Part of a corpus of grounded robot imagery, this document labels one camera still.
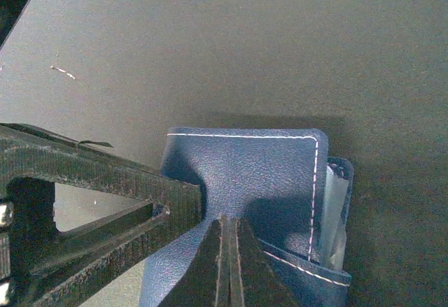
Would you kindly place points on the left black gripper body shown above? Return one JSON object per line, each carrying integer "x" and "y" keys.
{"x": 7, "y": 285}

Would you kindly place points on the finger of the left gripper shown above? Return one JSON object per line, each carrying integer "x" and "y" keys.
{"x": 28, "y": 153}
{"x": 49, "y": 267}

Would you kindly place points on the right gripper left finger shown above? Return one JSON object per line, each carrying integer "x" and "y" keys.
{"x": 207, "y": 280}

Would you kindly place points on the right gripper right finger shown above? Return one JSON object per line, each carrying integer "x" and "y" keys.
{"x": 253, "y": 281}

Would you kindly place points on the blue card holder wallet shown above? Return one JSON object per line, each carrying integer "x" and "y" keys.
{"x": 294, "y": 194}

